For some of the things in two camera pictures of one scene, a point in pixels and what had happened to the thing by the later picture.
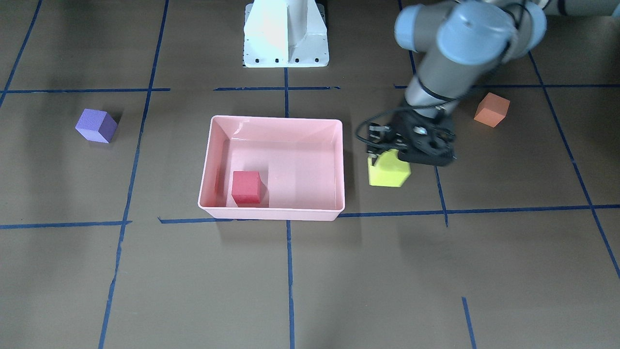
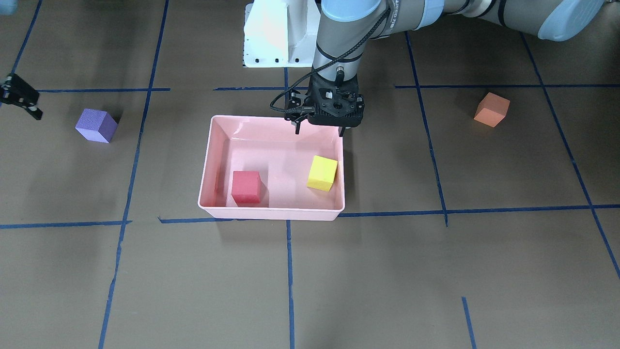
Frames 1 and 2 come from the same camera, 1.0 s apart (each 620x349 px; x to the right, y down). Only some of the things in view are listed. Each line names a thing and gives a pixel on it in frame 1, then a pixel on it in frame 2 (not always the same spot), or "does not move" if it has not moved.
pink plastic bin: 301,162 does not move
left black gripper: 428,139 -> 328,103
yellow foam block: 385,169 -> 322,173
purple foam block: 97,125 does not move
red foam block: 248,188 does not move
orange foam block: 491,110 does not move
